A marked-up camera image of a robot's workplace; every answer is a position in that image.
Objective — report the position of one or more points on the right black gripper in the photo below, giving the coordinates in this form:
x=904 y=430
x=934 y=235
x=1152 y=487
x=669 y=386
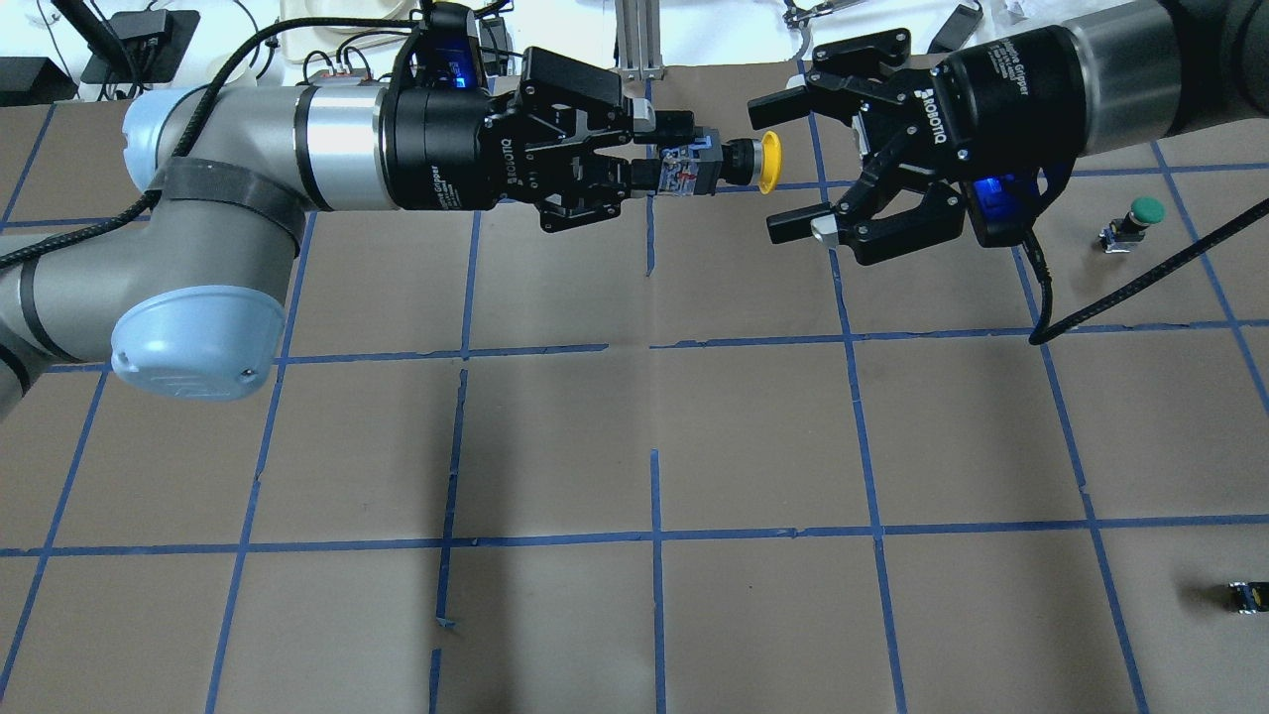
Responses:
x=1001 y=104

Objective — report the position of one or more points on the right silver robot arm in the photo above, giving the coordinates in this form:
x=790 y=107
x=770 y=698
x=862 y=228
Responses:
x=1155 y=69

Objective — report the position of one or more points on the red push button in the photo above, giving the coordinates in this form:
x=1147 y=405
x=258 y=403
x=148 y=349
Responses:
x=1124 y=234

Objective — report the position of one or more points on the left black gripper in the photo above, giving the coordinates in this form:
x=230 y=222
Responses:
x=443 y=147

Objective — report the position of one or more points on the aluminium profile post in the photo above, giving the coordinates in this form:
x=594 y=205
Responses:
x=638 y=40

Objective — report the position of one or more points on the black box on shelf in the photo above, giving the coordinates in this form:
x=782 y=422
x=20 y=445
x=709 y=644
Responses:
x=147 y=46

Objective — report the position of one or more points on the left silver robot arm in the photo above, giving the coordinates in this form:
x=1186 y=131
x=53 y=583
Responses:
x=190 y=305

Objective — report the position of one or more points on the beige device with cables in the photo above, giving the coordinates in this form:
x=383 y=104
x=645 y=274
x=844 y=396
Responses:
x=318 y=47

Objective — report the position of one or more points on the yellow push button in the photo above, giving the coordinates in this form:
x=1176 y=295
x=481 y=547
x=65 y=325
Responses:
x=699 y=167

